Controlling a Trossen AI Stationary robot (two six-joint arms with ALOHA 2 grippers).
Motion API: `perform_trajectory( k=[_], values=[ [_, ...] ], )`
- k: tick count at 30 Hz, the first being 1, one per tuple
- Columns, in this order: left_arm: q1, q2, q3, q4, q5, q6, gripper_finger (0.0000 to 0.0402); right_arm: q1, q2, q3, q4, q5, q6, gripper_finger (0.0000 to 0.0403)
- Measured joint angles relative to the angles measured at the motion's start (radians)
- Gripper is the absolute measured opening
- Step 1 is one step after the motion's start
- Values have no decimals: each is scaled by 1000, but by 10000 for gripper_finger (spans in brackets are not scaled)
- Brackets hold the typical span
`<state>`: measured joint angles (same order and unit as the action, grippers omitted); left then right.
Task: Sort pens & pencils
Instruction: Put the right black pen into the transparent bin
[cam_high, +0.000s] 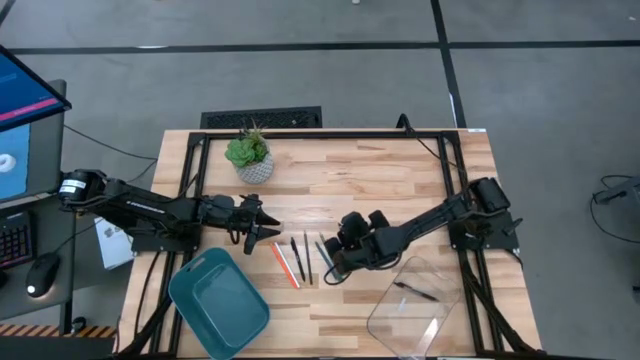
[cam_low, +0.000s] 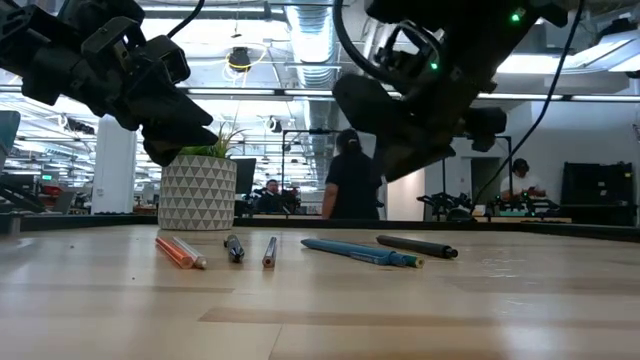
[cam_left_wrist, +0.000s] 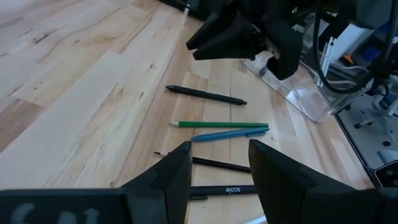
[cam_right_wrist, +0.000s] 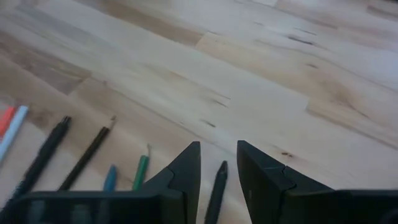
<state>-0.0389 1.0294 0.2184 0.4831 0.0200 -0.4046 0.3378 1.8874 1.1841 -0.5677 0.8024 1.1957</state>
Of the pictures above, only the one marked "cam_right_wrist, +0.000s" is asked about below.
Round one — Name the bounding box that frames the black pencil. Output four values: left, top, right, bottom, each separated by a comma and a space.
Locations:
57, 114, 118, 192

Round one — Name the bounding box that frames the white pencil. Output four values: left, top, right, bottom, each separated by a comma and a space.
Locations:
0, 105, 29, 163

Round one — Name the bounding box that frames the black pen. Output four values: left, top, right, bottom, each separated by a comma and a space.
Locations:
11, 115, 73, 200
203, 160, 229, 224

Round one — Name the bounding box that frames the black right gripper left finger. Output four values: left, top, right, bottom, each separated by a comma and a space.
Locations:
141, 141, 202, 224

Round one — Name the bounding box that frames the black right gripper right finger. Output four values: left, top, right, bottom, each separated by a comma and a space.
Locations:
237, 139, 336, 224

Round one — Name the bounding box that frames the blue pen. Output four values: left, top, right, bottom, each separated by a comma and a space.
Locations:
102, 164, 118, 192

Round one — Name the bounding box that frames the orange pencil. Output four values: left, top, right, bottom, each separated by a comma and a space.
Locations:
0, 105, 17, 139

